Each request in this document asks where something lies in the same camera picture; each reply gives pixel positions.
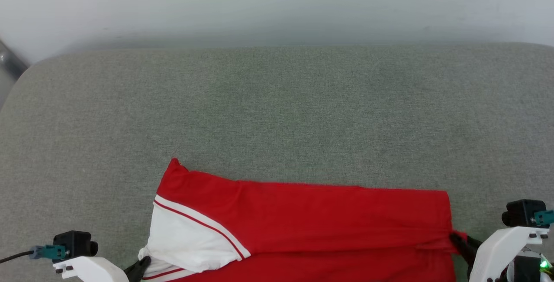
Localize camera cable teal connector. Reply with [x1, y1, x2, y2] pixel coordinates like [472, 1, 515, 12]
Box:
[534, 210, 554, 227]
[0, 245, 66, 264]

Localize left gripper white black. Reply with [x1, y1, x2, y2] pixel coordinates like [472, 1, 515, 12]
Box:
[53, 256, 152, 282]

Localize left camera cable teal connector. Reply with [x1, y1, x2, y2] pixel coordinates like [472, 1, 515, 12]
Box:
[0, 245, 66, 264]

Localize right camera cable teal connector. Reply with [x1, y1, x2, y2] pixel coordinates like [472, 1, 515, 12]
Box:
[534, 210, 554, 227]

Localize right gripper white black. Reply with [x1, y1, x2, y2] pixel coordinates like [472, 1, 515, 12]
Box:
[450, 227, 554, 282]

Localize grey metal pole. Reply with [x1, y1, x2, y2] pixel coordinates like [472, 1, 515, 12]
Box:
[0, 41, 29, 80]

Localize red white basketball jersey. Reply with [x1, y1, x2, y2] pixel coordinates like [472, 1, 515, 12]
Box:
[138, 158, 468, 282]

